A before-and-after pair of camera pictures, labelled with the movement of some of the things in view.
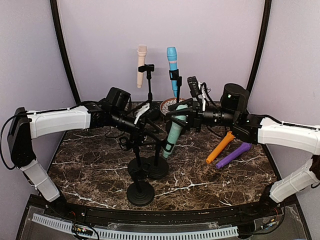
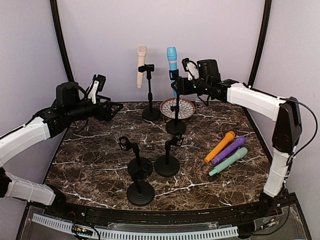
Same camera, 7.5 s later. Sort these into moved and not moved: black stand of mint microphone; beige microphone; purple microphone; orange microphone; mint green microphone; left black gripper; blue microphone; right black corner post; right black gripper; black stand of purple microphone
Moved: mint green microphone; purple microphone; left black gripper; black stand of mint microphone; right black gripper
Not moved: black stand of purple microphone; orange microphone; right black corner post; beige microphone; blue microphone
